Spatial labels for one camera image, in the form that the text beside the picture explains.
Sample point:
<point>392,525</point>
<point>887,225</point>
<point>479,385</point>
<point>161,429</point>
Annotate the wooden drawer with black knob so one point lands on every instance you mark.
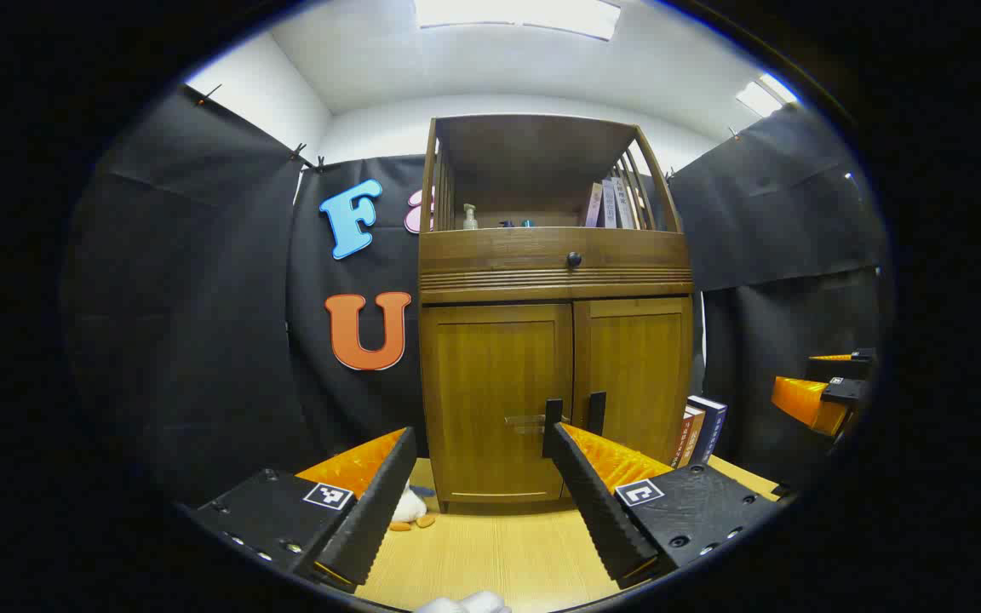
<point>499,251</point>

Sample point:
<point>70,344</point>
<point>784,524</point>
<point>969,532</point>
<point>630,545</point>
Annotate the grey purple book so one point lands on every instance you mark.
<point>610,204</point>

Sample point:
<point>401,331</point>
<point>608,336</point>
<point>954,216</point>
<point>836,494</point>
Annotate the wooden shoe cabinet door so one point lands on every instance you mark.
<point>639,358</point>
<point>482,383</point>

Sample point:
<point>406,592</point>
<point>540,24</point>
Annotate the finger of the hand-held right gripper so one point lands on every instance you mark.
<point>846,392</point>
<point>840,368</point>

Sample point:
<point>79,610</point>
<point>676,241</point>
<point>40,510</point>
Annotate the reddish brown book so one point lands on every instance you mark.
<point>678,447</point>

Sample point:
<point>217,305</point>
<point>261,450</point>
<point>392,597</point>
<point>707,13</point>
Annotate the dark blue book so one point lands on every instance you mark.
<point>710,430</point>

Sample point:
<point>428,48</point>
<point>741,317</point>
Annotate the ceiling light panel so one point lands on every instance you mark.
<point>765,95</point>

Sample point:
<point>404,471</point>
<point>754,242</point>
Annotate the white fluffy object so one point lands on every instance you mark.
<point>465,603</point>

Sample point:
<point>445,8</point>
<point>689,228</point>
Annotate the pink white book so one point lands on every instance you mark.
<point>593,206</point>

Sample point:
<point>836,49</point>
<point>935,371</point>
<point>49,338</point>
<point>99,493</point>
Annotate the black backdrop cloth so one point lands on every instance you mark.
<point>201,298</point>

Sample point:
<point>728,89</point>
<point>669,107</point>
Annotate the pale pump bottle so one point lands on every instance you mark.
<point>470,220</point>

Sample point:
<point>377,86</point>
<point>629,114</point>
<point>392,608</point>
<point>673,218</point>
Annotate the wooden double-door shoe cabinet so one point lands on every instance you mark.
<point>499,285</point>

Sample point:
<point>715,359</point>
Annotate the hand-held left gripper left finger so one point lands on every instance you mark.
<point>371,511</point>

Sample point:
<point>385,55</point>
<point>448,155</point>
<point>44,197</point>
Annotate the penguin plush toy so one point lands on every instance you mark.
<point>410,508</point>

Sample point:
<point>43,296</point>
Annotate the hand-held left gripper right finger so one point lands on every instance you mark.
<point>597,511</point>

